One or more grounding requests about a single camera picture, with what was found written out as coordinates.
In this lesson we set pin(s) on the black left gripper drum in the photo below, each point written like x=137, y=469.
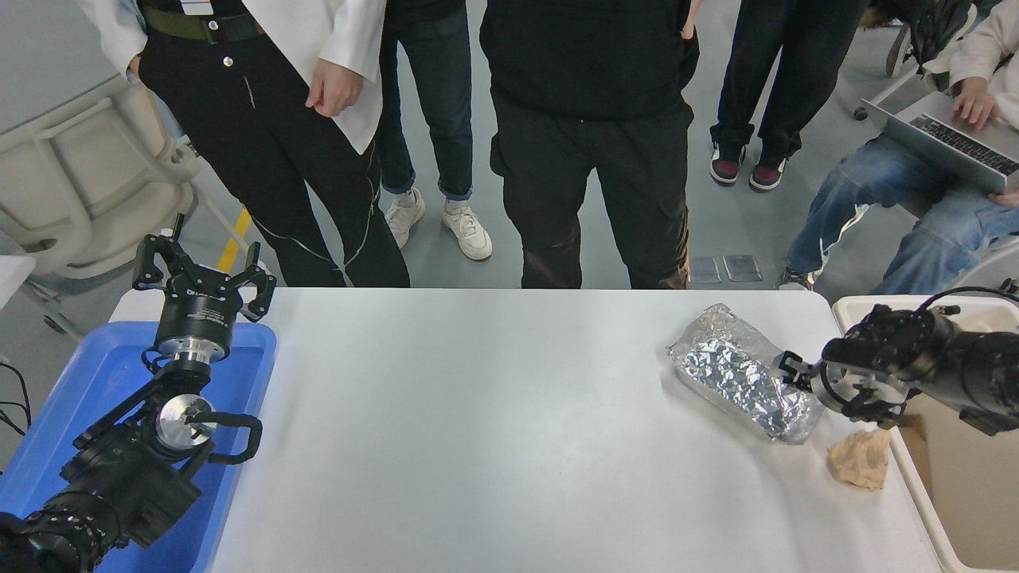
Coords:
x=197, y=314

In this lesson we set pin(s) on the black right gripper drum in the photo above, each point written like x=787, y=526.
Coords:
x=829, y=386

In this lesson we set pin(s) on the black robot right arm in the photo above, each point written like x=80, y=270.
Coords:
x=971, y=370

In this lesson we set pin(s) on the metal floor plate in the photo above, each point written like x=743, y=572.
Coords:
x=704, y=270
x=742, y=268

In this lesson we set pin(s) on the person's hand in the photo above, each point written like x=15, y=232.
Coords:
x=1007, y=199
x=691, y=20
x=135, y=68
x=334, y=87
x=975, y=103

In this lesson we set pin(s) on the crumpled tan paper ball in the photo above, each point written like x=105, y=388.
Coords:
x=860, y=461

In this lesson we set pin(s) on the blue plastic tray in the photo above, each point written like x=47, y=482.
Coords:
x=103, y=374

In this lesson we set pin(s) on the beige plastic chair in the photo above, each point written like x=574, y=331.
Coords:
x=80, y=175

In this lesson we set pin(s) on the person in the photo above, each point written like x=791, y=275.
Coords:
x=899, y=191
x=589, y=119
x=438, y=119
x=931, y=32
x=263, y=143
x=796, y=64

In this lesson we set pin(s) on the white side table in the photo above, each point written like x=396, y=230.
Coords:
x=12, y=278

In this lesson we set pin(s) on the large pale bin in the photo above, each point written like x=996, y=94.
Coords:
x=971, y=493

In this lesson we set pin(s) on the grey laptop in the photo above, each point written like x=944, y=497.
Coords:
x=947, y=147

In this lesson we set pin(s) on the white office chair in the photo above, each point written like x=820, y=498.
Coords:
x=888, y=91

